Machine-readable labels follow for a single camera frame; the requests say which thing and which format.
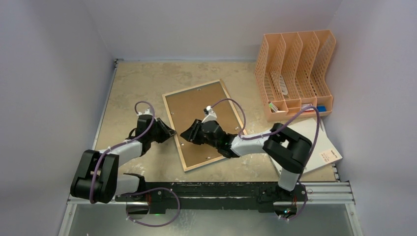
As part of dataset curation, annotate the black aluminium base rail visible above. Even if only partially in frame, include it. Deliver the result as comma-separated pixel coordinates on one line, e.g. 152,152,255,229
58,181,364,236

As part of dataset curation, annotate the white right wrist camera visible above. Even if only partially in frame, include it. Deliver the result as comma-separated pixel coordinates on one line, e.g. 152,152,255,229
202,106,217,123

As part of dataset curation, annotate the purple cable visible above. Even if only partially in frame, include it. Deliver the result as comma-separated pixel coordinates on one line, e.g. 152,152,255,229
89,101,181,229
208,98,322,222

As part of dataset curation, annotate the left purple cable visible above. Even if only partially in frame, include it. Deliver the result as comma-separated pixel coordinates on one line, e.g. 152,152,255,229
89,101,181,229

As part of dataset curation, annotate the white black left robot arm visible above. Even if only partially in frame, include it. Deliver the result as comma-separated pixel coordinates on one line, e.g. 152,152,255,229
70,114,176,204

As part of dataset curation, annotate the blue wooden picture frame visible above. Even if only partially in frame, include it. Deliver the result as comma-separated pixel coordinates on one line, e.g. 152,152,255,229
162,80,243,172

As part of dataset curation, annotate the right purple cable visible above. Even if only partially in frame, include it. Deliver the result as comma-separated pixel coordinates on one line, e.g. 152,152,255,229
208,98,322,222

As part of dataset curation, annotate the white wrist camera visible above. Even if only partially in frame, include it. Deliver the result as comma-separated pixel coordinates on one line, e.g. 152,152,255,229
137,108,154,117
202,106,217,123

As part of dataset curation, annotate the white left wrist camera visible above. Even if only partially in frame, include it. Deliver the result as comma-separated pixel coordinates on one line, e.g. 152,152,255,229
137,108,154,117

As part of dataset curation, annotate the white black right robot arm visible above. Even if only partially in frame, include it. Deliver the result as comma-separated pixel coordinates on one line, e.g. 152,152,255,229
180,119,313,200

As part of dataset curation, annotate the blue small object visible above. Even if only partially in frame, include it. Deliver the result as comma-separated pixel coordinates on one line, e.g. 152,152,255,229
317,105,327,113

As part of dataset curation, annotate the red white small card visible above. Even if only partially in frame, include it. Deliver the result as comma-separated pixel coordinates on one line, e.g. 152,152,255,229
301,103,313,109

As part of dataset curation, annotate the orange plastic file organizer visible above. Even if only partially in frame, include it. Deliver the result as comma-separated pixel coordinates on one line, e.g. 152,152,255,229
254,29,336,122

